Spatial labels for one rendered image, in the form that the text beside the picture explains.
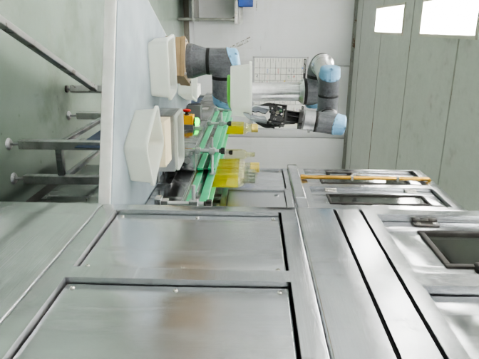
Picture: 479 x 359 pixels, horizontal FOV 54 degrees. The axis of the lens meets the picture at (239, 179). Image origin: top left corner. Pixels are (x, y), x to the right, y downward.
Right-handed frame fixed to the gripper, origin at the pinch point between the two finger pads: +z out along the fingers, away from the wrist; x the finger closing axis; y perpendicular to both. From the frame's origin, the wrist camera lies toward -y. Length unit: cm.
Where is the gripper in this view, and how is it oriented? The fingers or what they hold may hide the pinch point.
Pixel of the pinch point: (246, 112)
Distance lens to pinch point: 173.5
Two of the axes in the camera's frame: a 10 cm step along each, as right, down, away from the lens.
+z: -9.9, -1.4, 0.3
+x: -1.4, 9.9, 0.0
